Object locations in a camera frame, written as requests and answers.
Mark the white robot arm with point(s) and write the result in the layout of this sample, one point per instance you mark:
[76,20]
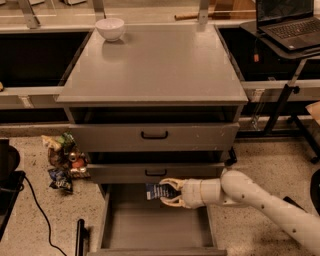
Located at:
[234,188]

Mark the wooden stick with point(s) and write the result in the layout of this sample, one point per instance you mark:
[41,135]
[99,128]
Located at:
[181,17]

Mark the black device on floor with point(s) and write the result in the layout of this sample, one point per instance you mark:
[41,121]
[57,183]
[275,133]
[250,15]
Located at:
[10,181]

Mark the black post near drawer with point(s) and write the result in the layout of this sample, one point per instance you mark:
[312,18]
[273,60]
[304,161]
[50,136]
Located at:
[82,239]

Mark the grey drawer cabinet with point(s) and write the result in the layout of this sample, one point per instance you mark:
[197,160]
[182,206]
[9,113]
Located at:
[155,74]

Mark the grey bottom drawer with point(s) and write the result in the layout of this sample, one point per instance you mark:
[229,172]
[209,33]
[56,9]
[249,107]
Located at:
[134,226]

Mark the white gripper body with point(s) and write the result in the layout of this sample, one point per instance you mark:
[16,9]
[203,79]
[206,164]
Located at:
[191,194]

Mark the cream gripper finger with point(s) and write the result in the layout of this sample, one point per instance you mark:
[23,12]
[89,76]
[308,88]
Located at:
[176,184]
[173,202]

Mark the pile of snack items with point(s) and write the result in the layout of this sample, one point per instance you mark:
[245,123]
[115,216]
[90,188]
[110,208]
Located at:
[64,153]

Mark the grey middle drawer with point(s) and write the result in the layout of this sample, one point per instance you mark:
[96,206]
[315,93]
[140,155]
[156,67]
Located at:
[151,173]

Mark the black laptop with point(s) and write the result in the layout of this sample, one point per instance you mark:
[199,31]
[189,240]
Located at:
[291,23]

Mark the grey top drawer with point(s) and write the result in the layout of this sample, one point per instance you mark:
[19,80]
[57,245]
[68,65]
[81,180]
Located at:
[154,137]

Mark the black office chair base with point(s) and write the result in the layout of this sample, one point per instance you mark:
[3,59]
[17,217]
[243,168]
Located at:
[315,190]

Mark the dark blue rxbar wrapper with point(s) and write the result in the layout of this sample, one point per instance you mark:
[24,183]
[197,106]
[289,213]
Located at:
[156,191]

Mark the grey drawer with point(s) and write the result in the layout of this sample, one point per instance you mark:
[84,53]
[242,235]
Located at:
[154,137]
[134,226]
[151,173]

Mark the white bowl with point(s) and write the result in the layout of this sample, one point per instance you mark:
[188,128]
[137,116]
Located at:
[111,29]

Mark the blue snack bag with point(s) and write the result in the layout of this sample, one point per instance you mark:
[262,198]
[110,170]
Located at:
[60,179]

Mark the black laptop stand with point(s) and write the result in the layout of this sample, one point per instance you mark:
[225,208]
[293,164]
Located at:
[290,87]

